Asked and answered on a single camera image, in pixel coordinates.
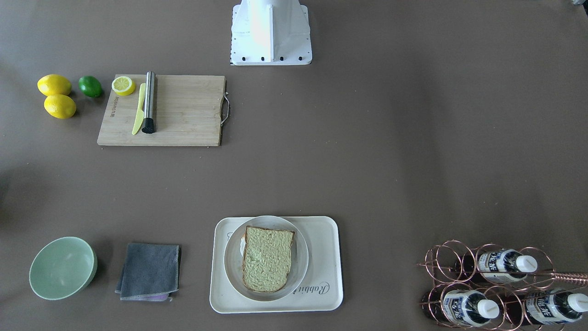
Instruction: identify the bread slice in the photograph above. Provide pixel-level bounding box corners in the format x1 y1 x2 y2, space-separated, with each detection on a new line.
242 226 295 293

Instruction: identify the white round plate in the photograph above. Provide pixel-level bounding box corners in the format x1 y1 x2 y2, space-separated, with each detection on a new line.
223 216 310 302

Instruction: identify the cream rabbit tray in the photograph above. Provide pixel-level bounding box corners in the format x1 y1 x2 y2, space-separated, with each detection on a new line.
209 216 344 314

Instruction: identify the wooden cutting board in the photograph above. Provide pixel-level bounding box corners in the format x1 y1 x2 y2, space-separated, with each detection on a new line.
97 74 226 147

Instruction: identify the steel muddler black tip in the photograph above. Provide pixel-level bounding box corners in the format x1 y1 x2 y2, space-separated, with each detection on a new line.
141 71 156 134

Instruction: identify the yellow plastic knife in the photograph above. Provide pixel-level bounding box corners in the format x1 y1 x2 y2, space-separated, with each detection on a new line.
131 83 147 135

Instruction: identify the grey folded cloth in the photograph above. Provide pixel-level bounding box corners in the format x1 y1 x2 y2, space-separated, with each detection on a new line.
115 243 181 302

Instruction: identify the halved lemon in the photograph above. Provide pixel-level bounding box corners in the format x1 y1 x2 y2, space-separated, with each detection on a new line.
111 76 136 96

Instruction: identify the green lime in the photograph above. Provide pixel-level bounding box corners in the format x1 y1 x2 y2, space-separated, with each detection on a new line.
78 75 103 98

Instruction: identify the tea bottle front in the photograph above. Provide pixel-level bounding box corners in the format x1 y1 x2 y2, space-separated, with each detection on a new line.
421 290 501 327

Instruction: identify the tea bottle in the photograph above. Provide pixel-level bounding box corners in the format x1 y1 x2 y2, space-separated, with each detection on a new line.
451 249 538 285
421 290 501 327
503 289 588 325

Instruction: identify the tea bottle middle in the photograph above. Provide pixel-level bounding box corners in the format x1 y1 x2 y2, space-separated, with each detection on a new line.
451 249 538 285

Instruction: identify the yellow lemon near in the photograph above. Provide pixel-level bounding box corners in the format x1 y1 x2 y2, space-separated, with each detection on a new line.
44 94 76 119

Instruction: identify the yellow lemon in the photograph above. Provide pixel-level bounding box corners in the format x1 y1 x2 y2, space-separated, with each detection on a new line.
44 94 76 119
36 74 72 96

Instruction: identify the green ceramic bowl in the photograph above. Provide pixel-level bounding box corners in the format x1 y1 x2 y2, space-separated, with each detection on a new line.
29 236 97 300

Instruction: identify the yellow lemon far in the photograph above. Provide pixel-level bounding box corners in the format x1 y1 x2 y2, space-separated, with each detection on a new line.
36 74 72 96

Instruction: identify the tea bottle back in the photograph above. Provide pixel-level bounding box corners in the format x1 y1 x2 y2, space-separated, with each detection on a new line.
503 289 588 325

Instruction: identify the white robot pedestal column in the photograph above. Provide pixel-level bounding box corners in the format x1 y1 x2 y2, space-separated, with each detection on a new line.
230 0 313 66

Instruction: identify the copper wire bottle rack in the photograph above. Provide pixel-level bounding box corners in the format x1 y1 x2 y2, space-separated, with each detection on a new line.
421 240 587 331

